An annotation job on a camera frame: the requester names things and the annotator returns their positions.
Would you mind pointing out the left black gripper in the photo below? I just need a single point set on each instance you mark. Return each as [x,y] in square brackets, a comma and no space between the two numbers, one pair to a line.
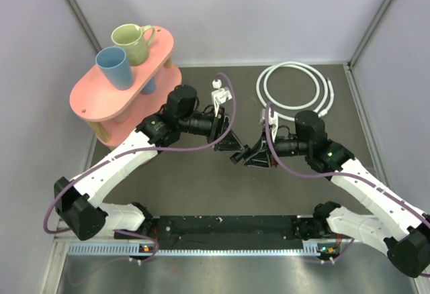
[229,143]

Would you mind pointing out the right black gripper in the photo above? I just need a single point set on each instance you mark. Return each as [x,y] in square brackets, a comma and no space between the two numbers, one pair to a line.
[261,154]

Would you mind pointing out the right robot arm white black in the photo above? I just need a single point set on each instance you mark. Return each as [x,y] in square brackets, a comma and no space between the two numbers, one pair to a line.
[394,227]

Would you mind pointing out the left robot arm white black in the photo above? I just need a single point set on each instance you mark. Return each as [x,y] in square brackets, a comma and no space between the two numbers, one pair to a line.
[80,202]

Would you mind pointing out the small blue cup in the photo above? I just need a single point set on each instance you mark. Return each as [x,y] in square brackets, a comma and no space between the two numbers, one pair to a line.
[150,87]

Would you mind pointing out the pink three-tier shelf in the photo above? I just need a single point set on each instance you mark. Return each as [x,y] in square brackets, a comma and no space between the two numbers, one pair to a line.
[113,97]

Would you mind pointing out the green ceramic mug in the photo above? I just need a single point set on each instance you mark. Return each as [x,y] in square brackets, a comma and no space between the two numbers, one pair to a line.
[135,40]

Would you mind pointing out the blue plastic cup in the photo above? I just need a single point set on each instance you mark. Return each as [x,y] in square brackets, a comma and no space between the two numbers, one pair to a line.
[114,64]

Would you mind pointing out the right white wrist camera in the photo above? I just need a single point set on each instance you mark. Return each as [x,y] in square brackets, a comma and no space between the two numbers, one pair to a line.
[272,119]

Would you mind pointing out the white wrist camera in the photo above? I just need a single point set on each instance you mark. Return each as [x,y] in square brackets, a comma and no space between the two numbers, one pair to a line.
[219,95]
[272,119]

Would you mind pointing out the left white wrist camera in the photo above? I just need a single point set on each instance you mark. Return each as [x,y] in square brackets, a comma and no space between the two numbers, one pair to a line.
[219,95]

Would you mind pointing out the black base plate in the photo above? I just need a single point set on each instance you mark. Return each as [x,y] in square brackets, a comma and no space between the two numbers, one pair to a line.
[290,226]

